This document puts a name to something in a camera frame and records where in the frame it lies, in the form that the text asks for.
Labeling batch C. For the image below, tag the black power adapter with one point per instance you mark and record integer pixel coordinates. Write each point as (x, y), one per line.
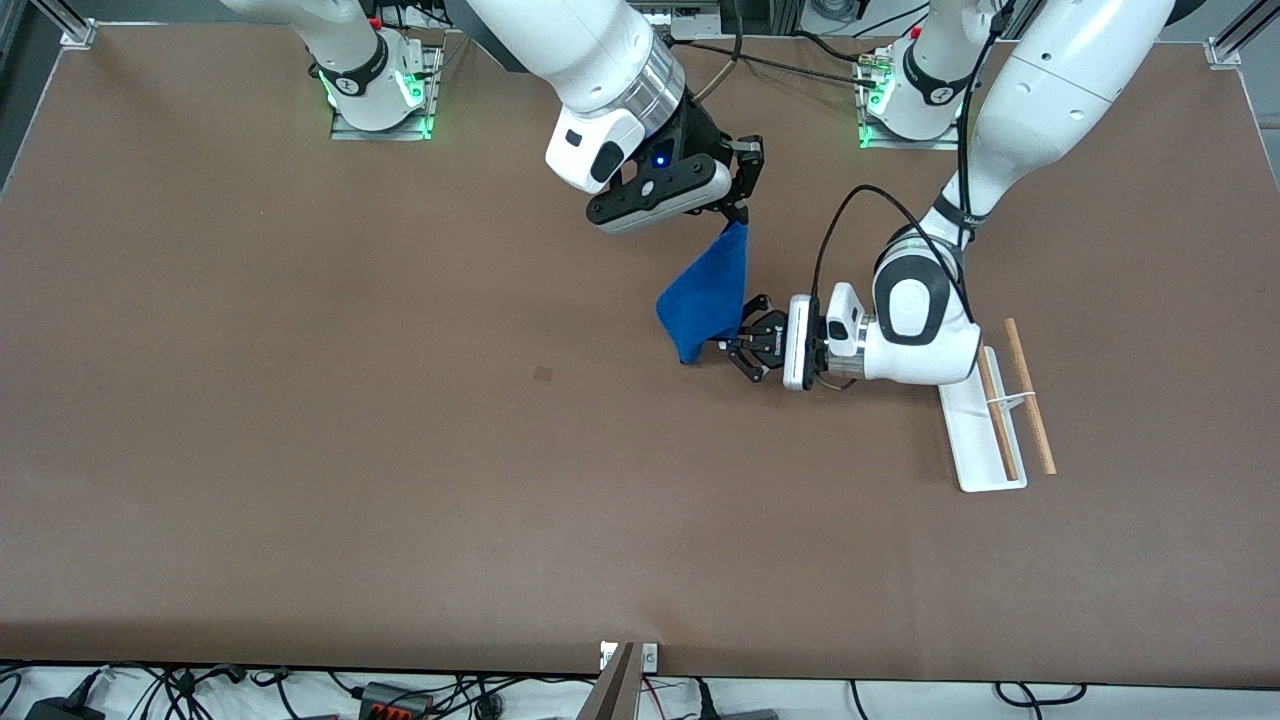
(65, 710)

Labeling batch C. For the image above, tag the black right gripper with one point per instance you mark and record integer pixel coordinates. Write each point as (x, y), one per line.
(703, 132)

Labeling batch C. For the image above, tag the silver camera mount bracket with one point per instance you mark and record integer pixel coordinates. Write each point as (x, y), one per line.
(650, 657)

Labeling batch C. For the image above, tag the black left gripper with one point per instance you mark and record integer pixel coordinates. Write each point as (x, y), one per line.
(768, 342)

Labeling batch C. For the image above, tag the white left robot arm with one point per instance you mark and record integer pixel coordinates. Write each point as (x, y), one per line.
(1060, 80)

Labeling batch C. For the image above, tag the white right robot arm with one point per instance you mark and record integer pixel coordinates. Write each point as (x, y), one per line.
(600, 50)

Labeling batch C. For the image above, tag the blue microfibre towel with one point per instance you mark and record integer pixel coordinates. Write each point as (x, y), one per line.
(710, 300)

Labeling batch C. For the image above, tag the black orange connector box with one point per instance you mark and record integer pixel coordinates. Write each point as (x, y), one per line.
(395, 702)

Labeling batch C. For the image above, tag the white power strip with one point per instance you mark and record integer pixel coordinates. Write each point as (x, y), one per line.
(700, 22)

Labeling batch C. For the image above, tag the aluminium frame corner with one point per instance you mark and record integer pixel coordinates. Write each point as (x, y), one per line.
(75, 32)
(1222, 52)

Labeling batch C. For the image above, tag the grey-brown camera pole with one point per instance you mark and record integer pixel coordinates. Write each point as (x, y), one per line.
(612, 695)

